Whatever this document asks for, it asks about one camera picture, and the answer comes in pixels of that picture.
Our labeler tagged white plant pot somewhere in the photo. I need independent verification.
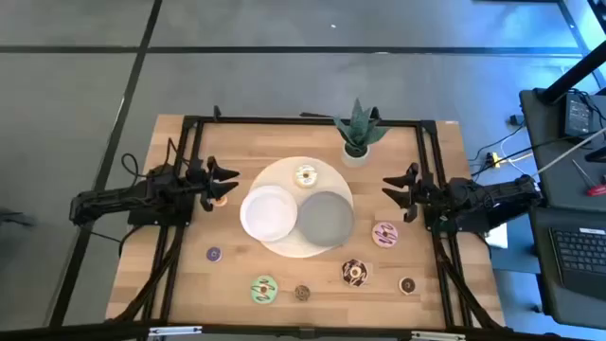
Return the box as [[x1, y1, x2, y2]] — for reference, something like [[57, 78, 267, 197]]
[[341, 141, 372, 169]]

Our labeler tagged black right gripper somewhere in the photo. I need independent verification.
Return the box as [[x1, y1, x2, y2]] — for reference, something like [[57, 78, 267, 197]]
[[382, 162, 450, 224]]

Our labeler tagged silver metal bracket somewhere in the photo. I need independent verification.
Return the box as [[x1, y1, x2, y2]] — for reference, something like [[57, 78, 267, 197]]
[[410, 330, 468, 341], [148, 325, 204, 338]]

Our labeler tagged black laptop keyboard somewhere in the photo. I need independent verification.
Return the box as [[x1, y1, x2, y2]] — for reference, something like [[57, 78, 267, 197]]
[[528, 206, 606, 331]]

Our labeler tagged green spiky succulent plant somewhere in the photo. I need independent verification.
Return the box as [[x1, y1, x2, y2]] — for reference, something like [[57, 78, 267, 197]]
[[332, 98, 392, 158]]

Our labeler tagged dark gray side desk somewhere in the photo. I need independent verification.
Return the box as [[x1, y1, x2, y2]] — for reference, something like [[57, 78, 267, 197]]
[[519, 86, 606, 215]]

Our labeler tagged chocolate white drizzle donut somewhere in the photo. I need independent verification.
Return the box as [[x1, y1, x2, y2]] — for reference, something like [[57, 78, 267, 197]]
[[340, 258, 369, 289]]

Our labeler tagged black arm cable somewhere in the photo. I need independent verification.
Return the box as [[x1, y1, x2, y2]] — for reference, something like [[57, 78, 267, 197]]
[[119, 137, 179, 190]]

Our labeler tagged white frosted donut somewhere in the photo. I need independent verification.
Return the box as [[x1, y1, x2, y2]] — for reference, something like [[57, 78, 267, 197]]
[[294, 163, 319, 189]]

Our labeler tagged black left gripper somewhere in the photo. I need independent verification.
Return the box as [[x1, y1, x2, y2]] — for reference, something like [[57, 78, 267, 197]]
[[186, 155, 241, 213]]

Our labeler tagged gray plate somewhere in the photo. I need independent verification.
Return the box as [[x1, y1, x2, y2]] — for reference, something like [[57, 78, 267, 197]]
[[295, 189, 357, 248]]

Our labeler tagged mint green drizzle donut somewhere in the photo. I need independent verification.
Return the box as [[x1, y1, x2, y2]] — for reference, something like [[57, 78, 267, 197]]
[[249, 274, 279, 305]]

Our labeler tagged black diagonal post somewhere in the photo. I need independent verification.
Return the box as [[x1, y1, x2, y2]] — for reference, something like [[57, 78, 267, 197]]
[[538, 39, 606, 105]]

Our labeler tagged white paper sheet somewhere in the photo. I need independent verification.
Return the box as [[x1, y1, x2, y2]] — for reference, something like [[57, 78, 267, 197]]
[[484, 222, 509, 250]]

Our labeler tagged pink drizzle donut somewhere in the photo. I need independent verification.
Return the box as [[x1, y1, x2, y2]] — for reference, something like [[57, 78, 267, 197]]
[[370, 220, 400, 250]]

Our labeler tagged black power adapter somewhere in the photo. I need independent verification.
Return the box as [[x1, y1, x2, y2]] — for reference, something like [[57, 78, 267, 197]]
[[563, 92, 594, 139]]

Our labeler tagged large round white tray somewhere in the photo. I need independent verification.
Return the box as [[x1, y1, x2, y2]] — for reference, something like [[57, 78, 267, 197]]
[[248, 155, 356, 260]]

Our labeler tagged white plate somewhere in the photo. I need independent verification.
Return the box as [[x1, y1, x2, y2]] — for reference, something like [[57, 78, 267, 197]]
[[239, 184, 300, 243]]

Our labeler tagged red handled screwdriver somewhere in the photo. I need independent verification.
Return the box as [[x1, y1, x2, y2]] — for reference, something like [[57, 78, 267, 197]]
[[570, 158, 606, 198]]

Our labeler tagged black aluminium table frame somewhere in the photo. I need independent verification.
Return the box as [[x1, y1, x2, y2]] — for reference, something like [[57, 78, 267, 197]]
[[104, 104, 506, 341]]

